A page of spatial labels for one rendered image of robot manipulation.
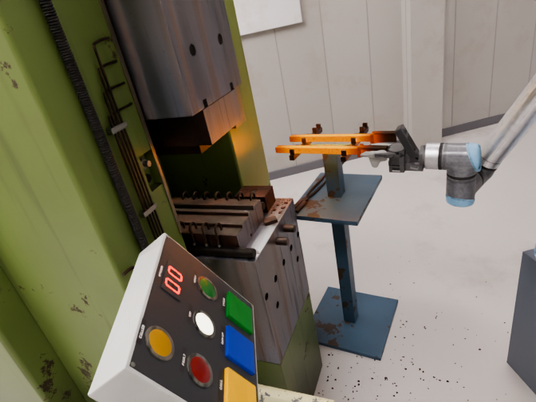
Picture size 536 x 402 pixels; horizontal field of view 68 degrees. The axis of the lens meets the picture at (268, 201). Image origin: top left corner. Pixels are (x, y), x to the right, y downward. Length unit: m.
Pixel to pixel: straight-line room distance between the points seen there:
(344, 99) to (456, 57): 1.10
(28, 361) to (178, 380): 0.88
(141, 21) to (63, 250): 0.56
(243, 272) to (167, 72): 0.60
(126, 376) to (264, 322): 0.78
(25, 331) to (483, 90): 4.11
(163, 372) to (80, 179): 0.46
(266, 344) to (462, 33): 3.43
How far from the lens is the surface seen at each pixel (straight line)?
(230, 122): 1.16
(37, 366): 1.50
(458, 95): 4.32
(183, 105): 1.00
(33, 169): 0.98
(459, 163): 1.40
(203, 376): 0.69
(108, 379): 0.62
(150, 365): 0.63
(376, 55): 3.82
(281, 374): 1.52
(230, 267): 1.22
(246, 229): 1.24
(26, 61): 0.87
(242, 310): 0.89
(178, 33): 0.99
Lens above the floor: 1.60
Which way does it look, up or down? 28 degrees down
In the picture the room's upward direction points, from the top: 12 degrees counter-clockwise
